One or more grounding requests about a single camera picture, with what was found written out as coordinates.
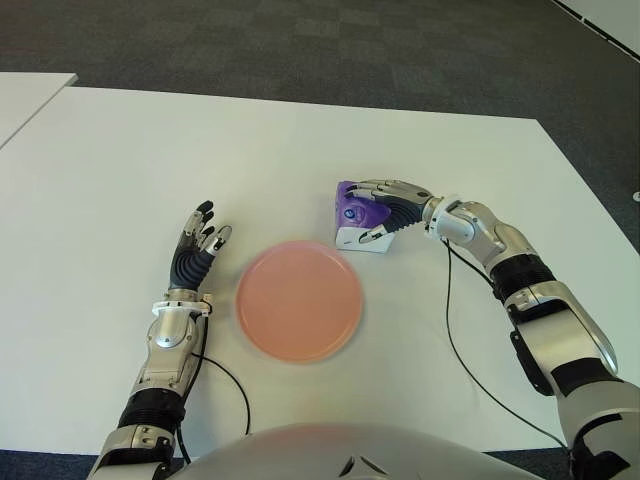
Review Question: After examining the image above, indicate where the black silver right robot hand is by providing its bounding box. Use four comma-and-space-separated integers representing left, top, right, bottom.
344, 178, 435, 246

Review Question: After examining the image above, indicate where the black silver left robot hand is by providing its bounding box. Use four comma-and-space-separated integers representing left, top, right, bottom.
168, 200, 234, 292

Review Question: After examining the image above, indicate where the purple tissue paper pack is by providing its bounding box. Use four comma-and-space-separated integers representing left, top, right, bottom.
333, 179, 395, 254

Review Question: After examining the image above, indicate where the pink round plate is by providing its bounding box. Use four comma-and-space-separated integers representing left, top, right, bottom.
234, 240, 365, 364

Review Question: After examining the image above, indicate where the silver robot torso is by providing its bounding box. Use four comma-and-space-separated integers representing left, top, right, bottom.
184, 422, 571, 480

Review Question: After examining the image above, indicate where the white side table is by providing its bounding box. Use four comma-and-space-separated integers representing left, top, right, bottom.
0, 73, 80, 150

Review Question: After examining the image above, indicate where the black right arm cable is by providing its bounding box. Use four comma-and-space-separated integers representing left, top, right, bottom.
445, 239, 574, 451

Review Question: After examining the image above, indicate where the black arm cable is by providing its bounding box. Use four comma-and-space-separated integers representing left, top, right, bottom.
445, 239, 574, 451
174, 309, 251, 464

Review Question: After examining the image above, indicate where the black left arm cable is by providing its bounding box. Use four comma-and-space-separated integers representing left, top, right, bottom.
174, 309, 251, 464

